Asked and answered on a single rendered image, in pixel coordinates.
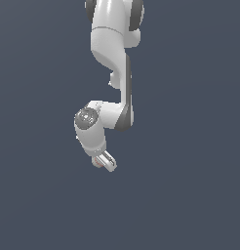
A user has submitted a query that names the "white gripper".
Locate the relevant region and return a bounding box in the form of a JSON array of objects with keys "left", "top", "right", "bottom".
[{"left": 91, "top": 149, "right": 118, "bottom": 173}]

